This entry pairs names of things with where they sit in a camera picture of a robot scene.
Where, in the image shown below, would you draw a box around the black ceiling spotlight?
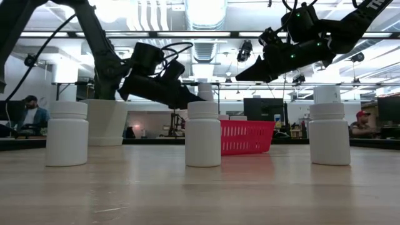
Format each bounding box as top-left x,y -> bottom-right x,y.
292,74 -> 306,87
349,51 -> 365,63
24,53 -> 38,68
236,39 -> 253,63

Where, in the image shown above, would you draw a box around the black overhead crossbeam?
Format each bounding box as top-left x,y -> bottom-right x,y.
18,30 -> 400,39

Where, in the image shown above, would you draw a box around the white building column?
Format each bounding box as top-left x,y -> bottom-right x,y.
313,84 -> 342,104

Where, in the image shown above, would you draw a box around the white hexagonal plant pot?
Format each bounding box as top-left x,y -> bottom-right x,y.
79,99 -> 129,147

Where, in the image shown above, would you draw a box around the silver ventilation duct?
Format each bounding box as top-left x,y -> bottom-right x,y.
184,0 -> 229,31

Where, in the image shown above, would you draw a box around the person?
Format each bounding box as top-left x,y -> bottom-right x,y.
349,109 -> 381,139
15,95 -> 51,137

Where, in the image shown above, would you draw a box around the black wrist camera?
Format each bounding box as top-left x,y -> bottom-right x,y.
280,2 -> 320,44
130,42 -> 166,76

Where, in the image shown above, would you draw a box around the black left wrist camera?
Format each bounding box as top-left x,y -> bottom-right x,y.
130,42 -> 166,76

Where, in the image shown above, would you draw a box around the red plastic basket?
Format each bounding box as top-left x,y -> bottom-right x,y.
220,119 -> 276,156

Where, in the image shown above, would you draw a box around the black computer monitor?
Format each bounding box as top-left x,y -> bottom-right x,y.
377,96 -> 400,124
0,100 -> 26,122
243,97 -> 288,126

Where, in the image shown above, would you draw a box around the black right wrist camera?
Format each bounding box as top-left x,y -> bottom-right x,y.
280,2 -> 320,44

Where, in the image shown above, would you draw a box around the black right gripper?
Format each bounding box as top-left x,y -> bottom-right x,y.
235,27 -> 337,83

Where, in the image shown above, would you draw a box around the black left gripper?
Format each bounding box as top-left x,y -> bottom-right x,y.
117,59 -> 207,110

